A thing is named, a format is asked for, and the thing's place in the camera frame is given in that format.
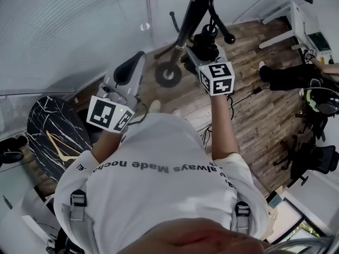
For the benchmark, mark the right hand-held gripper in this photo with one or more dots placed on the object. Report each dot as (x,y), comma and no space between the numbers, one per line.
(218,79)

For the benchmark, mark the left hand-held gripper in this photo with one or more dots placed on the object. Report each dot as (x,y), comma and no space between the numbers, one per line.
(103,114)

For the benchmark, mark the black metal coat rack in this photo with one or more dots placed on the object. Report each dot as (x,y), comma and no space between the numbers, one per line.
(185,30)

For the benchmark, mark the person's left forearm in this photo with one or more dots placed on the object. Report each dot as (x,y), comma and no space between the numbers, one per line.
(106,144)

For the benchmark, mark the person's left white shoe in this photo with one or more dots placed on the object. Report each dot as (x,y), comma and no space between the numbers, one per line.
(155,106)

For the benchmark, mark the person's white shoe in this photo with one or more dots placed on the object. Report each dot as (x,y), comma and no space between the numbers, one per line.
(176,113)
(155,106)

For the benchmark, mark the person's right white shoe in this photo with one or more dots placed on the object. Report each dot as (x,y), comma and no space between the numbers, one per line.
(176,113)

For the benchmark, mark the black power adapter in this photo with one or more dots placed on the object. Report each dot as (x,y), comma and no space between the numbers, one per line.
(257,90)

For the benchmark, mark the white desk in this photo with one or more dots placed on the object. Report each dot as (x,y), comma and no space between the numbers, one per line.
(298,20)

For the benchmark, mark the round black marble table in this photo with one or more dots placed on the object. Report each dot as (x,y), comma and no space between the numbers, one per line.
(42,126)

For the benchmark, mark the gold clothes hanger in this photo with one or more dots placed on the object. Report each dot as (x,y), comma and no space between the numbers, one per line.
(63,157)

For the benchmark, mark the green board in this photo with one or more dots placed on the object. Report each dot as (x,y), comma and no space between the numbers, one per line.
(319,41)

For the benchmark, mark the person's white printed shirt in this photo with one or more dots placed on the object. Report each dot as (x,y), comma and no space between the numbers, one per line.
(148,194)

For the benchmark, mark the black office chair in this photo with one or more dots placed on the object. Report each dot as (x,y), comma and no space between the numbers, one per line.
(316,126)
(315,160)

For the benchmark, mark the black round device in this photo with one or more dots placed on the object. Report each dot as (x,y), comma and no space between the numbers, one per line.
(12,157)

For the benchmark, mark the teal box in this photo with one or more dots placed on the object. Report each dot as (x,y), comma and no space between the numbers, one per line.
(274,200)

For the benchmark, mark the person's face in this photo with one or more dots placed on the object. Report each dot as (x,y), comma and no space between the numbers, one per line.
(196,237)

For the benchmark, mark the white cabinet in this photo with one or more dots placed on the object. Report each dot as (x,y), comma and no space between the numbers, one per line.
(16,221)

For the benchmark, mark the dark framed window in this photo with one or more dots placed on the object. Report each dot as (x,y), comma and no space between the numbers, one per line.
(296,221)

